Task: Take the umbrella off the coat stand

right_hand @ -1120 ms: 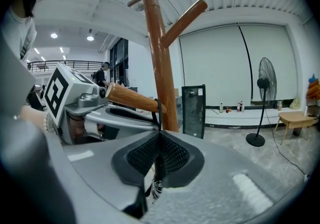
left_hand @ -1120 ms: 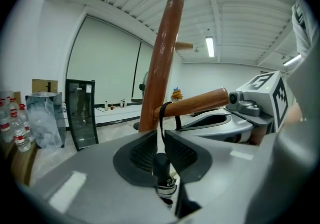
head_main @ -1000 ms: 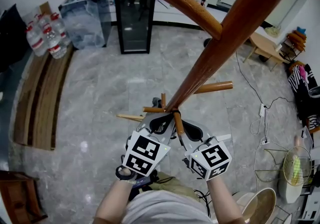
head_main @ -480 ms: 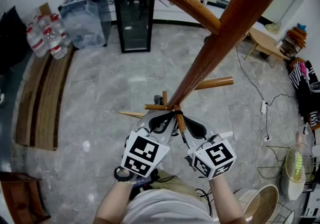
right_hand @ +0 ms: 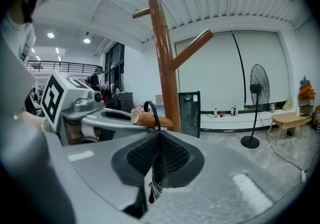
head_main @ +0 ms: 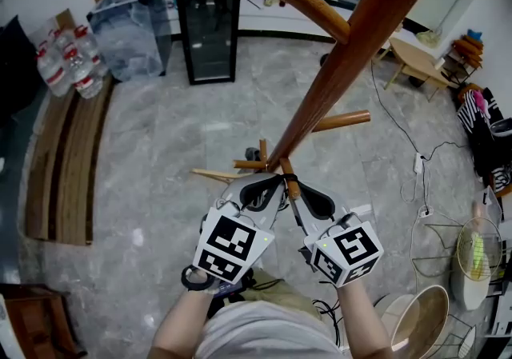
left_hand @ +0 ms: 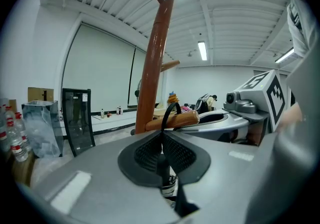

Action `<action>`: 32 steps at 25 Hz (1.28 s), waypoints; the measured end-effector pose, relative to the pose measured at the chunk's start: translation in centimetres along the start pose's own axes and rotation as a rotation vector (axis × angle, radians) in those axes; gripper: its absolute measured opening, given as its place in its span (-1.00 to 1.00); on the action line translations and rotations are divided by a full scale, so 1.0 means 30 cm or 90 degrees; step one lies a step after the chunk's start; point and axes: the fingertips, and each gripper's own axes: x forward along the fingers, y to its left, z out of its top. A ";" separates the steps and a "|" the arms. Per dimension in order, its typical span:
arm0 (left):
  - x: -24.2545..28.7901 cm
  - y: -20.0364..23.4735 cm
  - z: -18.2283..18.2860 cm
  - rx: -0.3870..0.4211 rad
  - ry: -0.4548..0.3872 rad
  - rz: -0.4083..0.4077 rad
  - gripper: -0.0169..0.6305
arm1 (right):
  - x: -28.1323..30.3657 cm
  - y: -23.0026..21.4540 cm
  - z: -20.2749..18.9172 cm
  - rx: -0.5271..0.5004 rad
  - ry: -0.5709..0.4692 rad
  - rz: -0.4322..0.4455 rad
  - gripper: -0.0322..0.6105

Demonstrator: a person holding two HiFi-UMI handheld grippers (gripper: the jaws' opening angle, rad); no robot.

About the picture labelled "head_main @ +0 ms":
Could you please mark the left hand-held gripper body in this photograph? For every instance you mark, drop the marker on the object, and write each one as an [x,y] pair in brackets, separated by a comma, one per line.
[230,241]

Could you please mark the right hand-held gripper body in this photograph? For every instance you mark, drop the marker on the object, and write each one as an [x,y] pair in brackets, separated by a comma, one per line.
[352,247]

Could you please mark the brown wooden coat stand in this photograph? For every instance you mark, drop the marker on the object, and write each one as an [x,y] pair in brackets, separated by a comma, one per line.
[320,81]

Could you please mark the person's left forearm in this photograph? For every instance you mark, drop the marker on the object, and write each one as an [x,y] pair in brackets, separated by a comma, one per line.
[176,325]

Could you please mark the person's right forearm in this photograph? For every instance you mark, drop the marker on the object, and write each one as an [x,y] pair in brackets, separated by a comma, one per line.
[366,321]

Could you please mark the black waist device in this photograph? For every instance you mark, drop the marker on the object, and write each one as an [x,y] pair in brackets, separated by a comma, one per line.
[229,289]

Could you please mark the person's olive trousers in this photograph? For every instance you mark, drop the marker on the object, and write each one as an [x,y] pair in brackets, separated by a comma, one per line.
[280,289]

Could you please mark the white power strip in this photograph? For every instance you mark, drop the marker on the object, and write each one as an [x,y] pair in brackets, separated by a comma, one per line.
[418,163]
[426,211]

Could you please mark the person's white shirt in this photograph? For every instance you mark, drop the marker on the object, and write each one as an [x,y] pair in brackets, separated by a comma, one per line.
[264,333]

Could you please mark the round wooden bowl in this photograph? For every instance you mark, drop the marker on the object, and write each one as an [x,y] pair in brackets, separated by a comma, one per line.
[428,317]

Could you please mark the black and white striped clothing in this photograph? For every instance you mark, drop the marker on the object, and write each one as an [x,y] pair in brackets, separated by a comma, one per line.
[480,129]

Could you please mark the cardboard sheets on floor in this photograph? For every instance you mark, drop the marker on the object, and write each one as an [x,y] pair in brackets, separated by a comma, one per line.
[68,173]

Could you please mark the light wooden low table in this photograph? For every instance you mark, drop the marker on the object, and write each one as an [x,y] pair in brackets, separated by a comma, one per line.
[416,55]

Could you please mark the dark brown wooden furniture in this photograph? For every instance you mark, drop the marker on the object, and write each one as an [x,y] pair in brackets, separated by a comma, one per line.
[36,321]

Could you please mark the black glass door cabinet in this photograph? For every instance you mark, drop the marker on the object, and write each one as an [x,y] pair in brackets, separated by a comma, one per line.
[210,21]

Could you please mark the plastic-wrapped clear box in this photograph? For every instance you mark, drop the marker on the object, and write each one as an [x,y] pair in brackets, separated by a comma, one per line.
[132,33]

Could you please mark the stack of orange cushions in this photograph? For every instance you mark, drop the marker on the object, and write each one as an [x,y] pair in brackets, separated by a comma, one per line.
[468,47]

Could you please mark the pack of water bottles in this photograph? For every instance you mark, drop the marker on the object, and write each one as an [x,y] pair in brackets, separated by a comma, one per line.
[72,65]

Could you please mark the black bulky bag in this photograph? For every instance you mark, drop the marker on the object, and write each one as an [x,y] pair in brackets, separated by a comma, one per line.
[16,69]

